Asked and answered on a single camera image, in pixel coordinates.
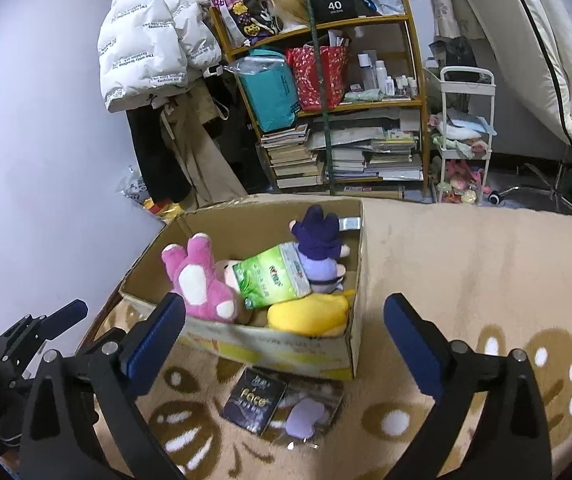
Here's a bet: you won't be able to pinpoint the white rolling cart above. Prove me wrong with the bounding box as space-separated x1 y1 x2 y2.
428 66 497 206

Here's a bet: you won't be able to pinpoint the cream padded chair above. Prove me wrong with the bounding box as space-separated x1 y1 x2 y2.
441 0 572 216

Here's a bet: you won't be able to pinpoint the pile of papers and booklets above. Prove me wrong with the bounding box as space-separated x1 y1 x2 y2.
311 110 424 182

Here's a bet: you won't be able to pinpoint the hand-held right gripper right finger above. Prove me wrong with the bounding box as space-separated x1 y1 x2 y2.
383 293 553 480

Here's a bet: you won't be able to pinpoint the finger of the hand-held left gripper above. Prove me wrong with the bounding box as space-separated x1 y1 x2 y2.
0 300 89 361

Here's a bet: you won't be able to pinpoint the clear bag of toys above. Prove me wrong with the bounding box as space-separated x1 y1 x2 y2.
118 165 187 221

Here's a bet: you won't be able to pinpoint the yellow plush dog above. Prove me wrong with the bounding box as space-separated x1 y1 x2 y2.
267 289 357 337

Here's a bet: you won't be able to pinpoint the wooden shelf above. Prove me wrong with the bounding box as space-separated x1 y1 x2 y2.
208 0 432 198

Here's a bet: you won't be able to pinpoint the floral curtain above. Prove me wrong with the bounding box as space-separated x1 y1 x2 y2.
181 0 497 51

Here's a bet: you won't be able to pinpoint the green tissue pack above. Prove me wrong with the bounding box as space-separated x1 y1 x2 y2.
232 241 313 310

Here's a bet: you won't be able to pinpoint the row of cosmetic bottles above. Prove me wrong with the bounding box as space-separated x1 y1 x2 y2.
343 50 419 103

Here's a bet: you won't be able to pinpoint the clear plastic bag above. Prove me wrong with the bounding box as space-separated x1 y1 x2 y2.
221 55 287 78

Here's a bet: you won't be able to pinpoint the black hanging coat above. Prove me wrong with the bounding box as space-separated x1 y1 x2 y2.
126 105 191 206

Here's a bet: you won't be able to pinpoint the long cardboard box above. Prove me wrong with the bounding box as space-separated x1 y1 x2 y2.
341 186 407 200

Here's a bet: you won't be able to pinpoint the white-haired plush doll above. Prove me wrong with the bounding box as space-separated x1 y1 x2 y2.
288 205 351 295

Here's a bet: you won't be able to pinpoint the beige hanging garment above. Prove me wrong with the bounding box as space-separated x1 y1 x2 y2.
160 80 249 211

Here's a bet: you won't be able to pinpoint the stack of books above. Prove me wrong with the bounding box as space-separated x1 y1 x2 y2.
260 124 327 191

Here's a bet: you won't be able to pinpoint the red gift bag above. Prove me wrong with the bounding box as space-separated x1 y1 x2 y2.
286 45 351 112

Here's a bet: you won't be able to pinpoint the green pole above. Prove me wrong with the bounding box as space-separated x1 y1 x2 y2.
300 0 339 196

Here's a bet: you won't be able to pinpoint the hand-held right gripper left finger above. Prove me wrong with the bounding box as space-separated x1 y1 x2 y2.
18 291 187 480

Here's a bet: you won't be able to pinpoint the clear packet with purple sponge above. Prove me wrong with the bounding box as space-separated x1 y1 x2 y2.
268 380 345 448

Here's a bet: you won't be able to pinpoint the black box with white print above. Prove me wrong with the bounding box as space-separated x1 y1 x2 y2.
308 0 361 23

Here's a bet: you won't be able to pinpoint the dark hanging clothes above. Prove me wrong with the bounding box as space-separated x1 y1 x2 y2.
201 67 267 196

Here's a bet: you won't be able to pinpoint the pink plush bear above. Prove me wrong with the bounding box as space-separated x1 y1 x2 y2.
161 232 247 323

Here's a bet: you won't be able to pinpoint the teal paper bag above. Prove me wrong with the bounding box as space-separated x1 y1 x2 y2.
238 47 299 133

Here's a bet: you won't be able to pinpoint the printed cardboard box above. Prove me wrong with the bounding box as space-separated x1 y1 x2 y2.
118 197 365 381

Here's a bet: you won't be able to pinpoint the white puffer jacket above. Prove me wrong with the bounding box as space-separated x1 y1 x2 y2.
96 0 223 113

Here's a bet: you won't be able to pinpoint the black purple printed tote bag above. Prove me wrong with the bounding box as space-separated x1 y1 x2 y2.
209 0 279 48

